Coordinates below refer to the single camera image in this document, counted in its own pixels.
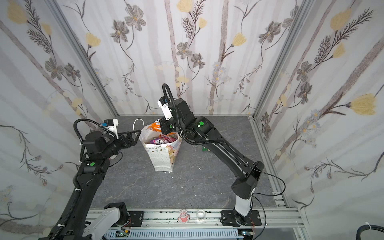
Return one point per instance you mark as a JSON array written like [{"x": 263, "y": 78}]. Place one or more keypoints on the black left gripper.
[{"x": 131, "y": 142}]

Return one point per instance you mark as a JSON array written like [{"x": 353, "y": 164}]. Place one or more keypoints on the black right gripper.
[{"x": 167, "y": 126}]

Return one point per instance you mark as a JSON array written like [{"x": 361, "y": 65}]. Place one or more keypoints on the red orange Fox's candy bag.
[{"x": 155, "y": 126}]

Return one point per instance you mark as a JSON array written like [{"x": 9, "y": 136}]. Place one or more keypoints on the purple Fox's berries bag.
[{"x": 163, "y": 139}]

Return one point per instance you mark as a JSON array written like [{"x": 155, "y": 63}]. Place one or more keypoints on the white cartoon paper bag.
[{"x": 163, "y": 157}]

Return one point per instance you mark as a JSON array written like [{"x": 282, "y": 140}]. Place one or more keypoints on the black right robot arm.
[{"x": 203, "y": 132}]

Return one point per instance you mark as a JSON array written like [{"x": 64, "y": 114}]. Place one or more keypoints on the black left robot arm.
[{"x": 97, "y": 148}]

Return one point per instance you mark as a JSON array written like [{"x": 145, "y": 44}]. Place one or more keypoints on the pink pig sticker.
[{"x": 184, "y": 216}]

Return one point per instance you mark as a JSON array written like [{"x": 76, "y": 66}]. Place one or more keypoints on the clear round suction cup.
[{"x": 200, "y": 214}]

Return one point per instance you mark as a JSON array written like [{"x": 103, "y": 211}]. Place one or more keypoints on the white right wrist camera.
[{"x": 164, "y": 106}]

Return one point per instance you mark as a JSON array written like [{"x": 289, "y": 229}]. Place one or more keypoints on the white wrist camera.
[
  {"x": 164, "y": 106},
  {"x": 111, "y": 126}
]

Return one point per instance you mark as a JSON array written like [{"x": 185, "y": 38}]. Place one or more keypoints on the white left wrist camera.
[{"x": 111, "y": 126}]

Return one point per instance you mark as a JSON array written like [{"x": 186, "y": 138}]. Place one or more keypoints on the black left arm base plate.
[{"x": 136, "y": 218}]

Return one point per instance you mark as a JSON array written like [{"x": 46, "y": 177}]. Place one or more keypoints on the white slotted cable duct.
[{"x": 175, "y": 234}]

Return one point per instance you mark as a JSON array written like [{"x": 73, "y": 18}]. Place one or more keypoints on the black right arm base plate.
[{"x": 233, "y": 219}]

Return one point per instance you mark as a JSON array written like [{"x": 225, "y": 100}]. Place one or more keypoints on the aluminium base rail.
[{"x": 192, "y": 224}]

